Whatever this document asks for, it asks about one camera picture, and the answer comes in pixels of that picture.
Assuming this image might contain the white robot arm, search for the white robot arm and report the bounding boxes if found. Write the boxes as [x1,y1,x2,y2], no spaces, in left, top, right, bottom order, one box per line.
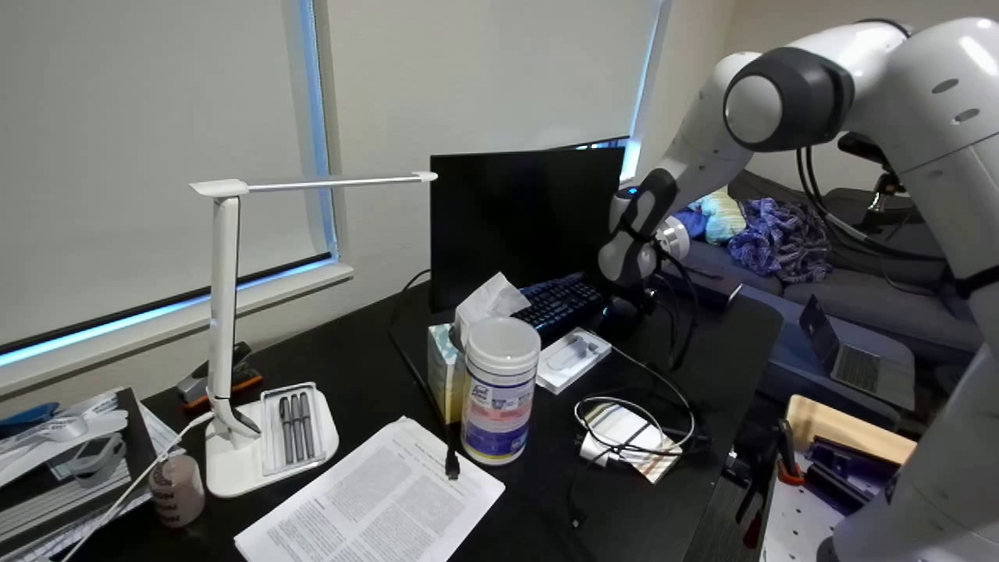
[597,16,999,562]

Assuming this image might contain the black keyboard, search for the black keyboard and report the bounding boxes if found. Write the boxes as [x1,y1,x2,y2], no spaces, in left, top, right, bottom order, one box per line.
[517,272,609,343]

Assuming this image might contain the white wipes canister blue label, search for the white wipes canister blue label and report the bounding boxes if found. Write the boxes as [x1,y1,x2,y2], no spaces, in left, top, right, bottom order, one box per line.
[461,319,541,466]

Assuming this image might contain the black computer monitor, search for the black computer monitor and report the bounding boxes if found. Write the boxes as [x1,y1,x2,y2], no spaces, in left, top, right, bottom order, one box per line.
[432,145,623,308]

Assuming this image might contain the white wrist rest bar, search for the white wrist rest bar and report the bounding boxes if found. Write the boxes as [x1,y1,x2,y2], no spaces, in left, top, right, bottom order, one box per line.
[536,327,613,396]

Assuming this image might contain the white printed paper sheet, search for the white printed paper sheet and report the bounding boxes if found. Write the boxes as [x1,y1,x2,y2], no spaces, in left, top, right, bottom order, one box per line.
[234,416,507,562]

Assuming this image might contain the white desk lamp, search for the white desk lamp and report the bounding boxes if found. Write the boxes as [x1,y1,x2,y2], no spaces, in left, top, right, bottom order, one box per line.
[186,168,442,498]

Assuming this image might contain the purple cloth pile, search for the purple cloth pile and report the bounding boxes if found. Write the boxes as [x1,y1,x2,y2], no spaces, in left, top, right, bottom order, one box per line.
[679,197,832,285]

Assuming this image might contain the grey laptop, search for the grey laptop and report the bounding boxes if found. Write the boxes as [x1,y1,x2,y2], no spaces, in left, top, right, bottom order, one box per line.
[798,296,915,410]

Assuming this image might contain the brown cylindrical object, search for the brown cylindrical object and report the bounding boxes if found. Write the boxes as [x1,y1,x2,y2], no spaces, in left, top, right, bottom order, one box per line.
[151,453,206,529]

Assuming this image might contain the wooden tool box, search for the wooden tool box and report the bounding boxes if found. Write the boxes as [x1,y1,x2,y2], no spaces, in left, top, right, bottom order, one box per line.
[774,392,915,515]

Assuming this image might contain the black cable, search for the black cable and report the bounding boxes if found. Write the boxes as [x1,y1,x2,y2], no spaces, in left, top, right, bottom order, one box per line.
[571,259,704,466]

